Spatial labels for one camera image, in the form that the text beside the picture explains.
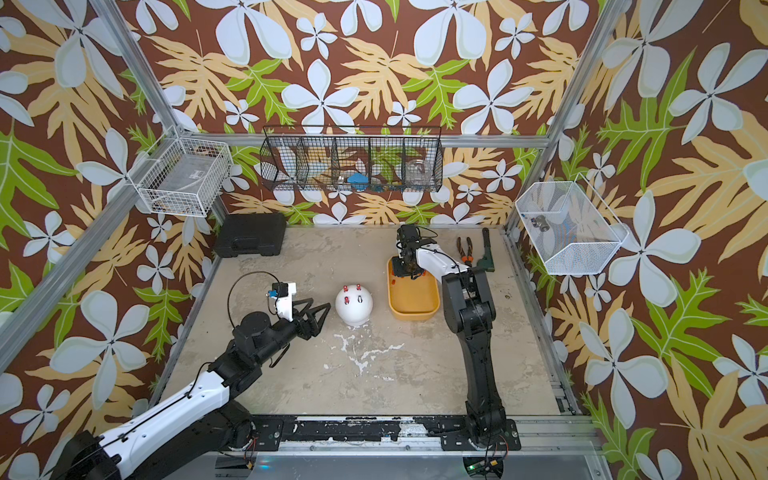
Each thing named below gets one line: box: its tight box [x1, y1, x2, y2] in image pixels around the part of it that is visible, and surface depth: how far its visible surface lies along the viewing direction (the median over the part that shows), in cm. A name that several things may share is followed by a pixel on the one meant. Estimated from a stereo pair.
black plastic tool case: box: [215, 213, 286, 258], surface depth 118 cm
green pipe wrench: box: [477, 227, 495, 272], surface depth 116 cm
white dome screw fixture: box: [335, 284, 374, 327], surface depth 89 cm
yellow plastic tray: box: [387, 256, 441, 321], surface depth 97 cm
